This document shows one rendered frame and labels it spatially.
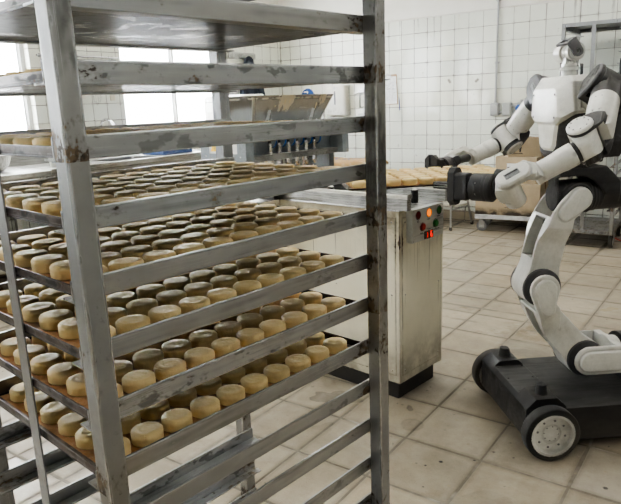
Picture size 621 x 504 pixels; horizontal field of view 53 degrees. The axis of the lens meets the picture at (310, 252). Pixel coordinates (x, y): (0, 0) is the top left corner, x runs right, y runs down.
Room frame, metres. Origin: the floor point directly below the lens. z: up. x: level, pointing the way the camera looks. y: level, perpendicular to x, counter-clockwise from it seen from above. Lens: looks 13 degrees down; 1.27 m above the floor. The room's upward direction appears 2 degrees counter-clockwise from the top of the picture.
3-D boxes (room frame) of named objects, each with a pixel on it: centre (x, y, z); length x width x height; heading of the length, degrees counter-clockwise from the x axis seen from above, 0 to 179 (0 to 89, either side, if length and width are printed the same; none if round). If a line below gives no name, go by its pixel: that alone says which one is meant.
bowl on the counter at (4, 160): (4.54, 2.30, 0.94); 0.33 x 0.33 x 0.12
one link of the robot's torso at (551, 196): (2.28, -1.04, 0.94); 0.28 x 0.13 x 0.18; 94
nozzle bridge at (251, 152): (3.17, 0.14, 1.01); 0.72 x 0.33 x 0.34; 137
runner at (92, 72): (1.00, 0.10, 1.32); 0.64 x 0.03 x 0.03; 137
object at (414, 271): (2.82, -0.23, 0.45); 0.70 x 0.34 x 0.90; 47
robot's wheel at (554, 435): (2.00, -0.83, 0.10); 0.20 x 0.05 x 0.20; 94
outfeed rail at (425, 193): (3.35, 0.12, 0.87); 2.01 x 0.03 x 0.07; 47
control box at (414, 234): (2.57, -0.49, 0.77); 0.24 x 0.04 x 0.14; 137
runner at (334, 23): (1.00, 0.10, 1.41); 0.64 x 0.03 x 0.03; 137
